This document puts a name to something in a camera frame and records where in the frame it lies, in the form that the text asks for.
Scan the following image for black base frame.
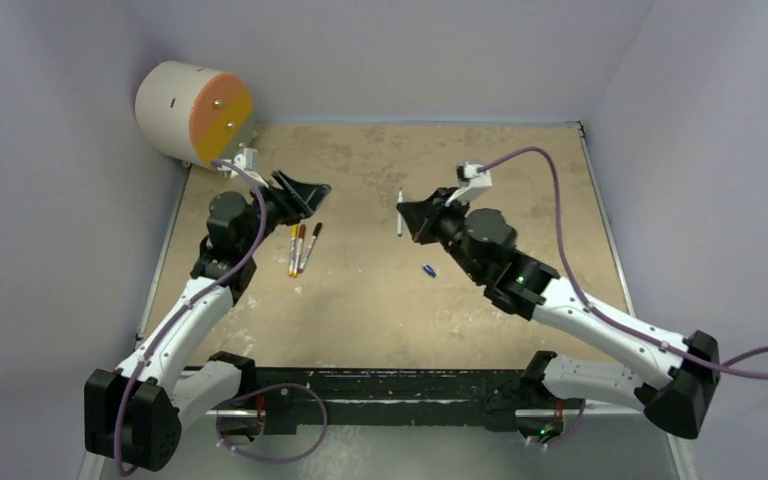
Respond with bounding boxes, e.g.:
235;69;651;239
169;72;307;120
193;348;587;444

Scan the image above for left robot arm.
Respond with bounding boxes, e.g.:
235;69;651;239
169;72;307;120
84;167;331;477

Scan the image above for white pen orange tip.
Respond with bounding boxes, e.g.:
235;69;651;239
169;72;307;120
288;224;299;277

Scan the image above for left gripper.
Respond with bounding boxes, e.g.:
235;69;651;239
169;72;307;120
240;171;329;256

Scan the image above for white pen black end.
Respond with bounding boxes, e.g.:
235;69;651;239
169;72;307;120
396;188;404;237

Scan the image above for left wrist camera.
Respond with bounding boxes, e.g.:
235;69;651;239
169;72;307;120
212;147;267;185

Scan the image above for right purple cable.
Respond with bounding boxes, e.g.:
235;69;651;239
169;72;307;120
483;146;768;382

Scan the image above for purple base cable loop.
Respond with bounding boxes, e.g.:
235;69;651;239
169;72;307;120
215;384;328;464

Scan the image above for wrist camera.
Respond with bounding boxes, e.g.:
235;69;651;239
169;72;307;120
445;161;493;207
212;147;267;185

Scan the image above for round cabinet with coloured drawers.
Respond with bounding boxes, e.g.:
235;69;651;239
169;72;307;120
134;61;257;176

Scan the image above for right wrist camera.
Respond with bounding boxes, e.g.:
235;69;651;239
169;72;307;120
445;161;493;207

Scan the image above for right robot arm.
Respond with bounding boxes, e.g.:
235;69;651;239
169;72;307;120
396;188;720;439

